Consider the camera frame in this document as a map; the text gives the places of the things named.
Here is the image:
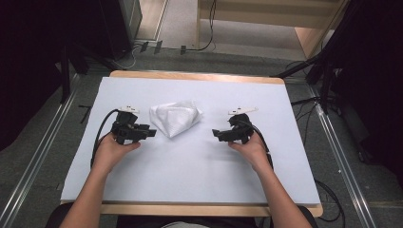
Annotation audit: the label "black cabinet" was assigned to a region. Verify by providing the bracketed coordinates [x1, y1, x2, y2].
[94, 0, 144, 62]

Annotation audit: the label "light wooden furniture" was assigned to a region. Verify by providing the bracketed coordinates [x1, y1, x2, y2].
[195, 0, 351, 60]

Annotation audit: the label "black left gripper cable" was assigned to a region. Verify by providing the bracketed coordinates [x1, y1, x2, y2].
[89, 108, 121, 169]

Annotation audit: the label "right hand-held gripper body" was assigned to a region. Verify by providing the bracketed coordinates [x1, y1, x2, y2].
[224, 106, 259, 145]

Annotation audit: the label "wooden table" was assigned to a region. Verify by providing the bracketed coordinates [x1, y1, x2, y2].
[59, 69, 324, 219]

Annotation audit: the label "white table mat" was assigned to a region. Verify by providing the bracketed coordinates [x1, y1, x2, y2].
[60, 76, 322, 205]

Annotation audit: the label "black floor cables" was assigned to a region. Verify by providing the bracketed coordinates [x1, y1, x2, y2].
[289, 94, 321, 146]

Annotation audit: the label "white mesh laundry bag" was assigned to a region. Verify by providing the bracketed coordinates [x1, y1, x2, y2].
[148, 100, 204, 139]

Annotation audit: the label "aluminium floor rail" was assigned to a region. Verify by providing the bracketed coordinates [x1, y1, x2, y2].
[0, 74, 80, 228]
[308, 85, 378, 228]

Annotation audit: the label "person's dark clothing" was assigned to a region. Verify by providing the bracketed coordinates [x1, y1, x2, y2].
[46, 202, 319, 228]

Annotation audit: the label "person's left hand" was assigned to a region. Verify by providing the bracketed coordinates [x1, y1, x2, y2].
[91, 132, 142, 175]

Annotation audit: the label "white floor cable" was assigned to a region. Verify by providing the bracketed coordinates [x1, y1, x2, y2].
[113, 44, 144, 70]

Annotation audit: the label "person's right hand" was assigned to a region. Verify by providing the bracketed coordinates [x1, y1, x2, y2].
[227, 131, 271, 173]

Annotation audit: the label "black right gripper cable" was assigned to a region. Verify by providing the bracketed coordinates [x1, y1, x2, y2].
[243, 119, 275, 169]

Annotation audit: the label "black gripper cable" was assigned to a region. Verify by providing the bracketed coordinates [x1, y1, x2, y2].
[89, 108, 121, 169]
[243, 119, 275, 169]

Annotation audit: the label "black metal stand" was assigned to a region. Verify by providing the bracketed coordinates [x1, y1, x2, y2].
[270, 0, 374, 115]

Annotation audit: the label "black hanging cable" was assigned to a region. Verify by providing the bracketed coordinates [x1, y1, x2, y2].
[185, 0, 219, 52]

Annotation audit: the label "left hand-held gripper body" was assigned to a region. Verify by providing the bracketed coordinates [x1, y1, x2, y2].
[110, 105, 150, 146]

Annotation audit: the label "black floor cable loop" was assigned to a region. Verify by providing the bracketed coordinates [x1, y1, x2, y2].
[313, 179, 346, 223]

